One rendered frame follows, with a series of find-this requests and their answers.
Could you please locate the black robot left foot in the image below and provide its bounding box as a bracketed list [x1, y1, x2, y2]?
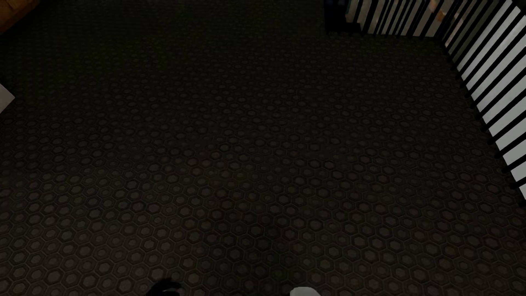
[146, 281, 184, 296]

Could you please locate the black slatted railing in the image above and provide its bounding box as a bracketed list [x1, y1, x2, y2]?
[325, 0, 526, 200]

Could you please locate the white flat panel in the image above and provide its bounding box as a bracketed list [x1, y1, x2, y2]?
[0, 83, 16, 113]

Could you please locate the brown wooden furniture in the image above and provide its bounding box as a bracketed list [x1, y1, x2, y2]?
[0, 0, 39, 33]

